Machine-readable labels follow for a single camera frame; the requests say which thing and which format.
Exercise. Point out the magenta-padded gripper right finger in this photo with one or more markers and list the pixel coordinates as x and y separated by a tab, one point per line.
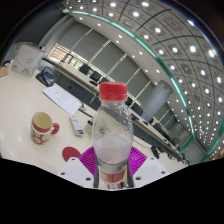
150	170

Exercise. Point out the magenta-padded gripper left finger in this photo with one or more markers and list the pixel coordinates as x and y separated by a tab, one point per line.
75	170

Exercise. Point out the clear red-capped water bottle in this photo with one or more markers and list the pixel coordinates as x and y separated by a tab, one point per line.
112	133

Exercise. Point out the black desk microphone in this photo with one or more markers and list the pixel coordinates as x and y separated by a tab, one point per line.
155	152

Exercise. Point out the red and cream mug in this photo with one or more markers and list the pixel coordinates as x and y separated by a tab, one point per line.
40	130

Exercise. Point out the white paper sheet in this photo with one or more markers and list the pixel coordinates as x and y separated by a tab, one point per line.
61	98

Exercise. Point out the black desk phone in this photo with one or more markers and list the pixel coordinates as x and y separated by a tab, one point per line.
46	77

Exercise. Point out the large white printed carton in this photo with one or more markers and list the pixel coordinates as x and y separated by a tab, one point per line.
26	61

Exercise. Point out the group of ceiling lights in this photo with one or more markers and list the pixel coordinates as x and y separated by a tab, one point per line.
192	49

